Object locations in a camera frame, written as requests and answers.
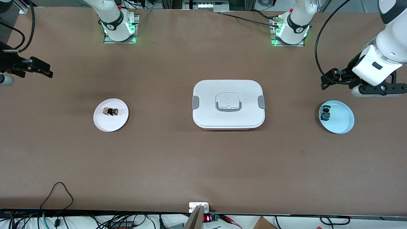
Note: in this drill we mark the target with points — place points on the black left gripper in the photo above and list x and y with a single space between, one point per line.
349 75

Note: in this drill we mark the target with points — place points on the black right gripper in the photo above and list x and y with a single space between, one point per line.
9 62

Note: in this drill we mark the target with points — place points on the small black brown component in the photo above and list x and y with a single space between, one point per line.
111 112

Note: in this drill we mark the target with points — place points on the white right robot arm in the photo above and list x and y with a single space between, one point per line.
111 16

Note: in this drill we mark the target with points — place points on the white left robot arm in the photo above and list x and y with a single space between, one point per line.
386 47

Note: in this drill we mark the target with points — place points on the white lunch box grey clips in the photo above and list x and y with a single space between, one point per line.
228 105

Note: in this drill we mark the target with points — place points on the light blue round plate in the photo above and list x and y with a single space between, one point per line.
341 117

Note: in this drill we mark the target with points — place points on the short aluminium profile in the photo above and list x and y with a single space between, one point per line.
24 9

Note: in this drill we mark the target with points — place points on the pink round plate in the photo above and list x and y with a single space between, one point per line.
109 124

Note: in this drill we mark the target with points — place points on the brown cardboard piece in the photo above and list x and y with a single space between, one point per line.
264 224

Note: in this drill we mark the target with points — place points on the circuit board red display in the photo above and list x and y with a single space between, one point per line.
207 218

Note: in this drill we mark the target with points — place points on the wooden slat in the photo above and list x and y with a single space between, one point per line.
195 221

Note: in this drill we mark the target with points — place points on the green push button switch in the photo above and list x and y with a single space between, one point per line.
325 115

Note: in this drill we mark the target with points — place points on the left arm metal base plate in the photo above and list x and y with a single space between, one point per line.
287 45

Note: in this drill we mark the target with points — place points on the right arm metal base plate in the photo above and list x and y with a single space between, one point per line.
120 41

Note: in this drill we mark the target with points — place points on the aluminium frame white label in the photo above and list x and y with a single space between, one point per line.
206 5

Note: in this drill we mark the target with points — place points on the small white metal bracket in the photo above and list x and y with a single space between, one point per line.
194 206

